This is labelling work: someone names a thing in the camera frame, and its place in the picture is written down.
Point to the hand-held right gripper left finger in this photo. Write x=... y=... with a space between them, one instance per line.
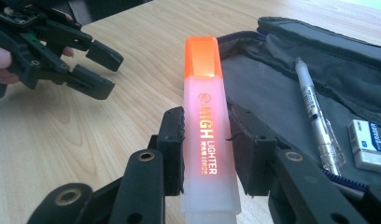
x=170 y=149

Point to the silver pen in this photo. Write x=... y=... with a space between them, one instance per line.
x=313 y=109

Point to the white eraser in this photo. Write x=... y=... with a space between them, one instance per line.
x=367 y=146

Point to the grey fabric pencil case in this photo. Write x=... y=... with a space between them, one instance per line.
x=272 y=93

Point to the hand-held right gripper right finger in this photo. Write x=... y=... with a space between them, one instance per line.
x=260 y=161

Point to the orange highlighter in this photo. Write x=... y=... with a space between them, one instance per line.
x=207 y=124

